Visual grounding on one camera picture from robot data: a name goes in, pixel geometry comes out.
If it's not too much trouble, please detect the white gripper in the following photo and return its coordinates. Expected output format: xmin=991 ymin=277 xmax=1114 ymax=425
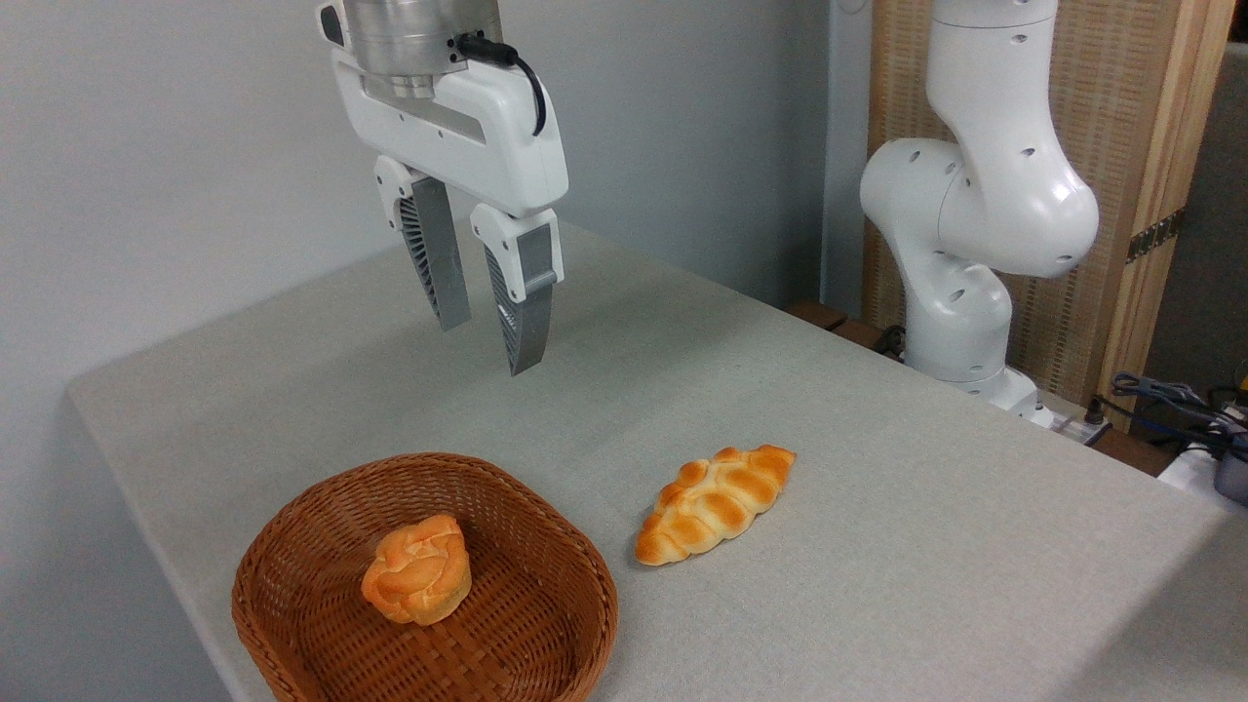
xmin=316 ymin=2 xmax=570 ymax=377

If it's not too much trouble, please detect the long braided bread loaf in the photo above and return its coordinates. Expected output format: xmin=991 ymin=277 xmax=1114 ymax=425
xmin=635 ymin=444 xmax=798 ymax=567

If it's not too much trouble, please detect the round knotted bread roll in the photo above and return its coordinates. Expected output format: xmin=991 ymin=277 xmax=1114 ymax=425
xmin=361 ymin=514 xmax=475 ymax=627

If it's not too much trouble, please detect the brown woven wicker basket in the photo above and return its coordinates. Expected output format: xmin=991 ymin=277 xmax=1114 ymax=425
xmin=231 ymin=451 xmax=620 ymax=702

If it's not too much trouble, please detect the metal screen hinge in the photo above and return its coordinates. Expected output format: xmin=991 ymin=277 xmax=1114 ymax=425
xmin=1125 ymin=207 xmax=1189 ymax=265

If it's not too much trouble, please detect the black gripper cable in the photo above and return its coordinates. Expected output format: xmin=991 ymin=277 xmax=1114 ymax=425
xmin=455 ymin=32 xmax=549 ymax=138

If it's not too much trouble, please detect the dark blue cable bundle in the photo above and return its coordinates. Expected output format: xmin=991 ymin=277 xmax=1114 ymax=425
xmin=1110 ymin=370 xmax=1248 ymax=451

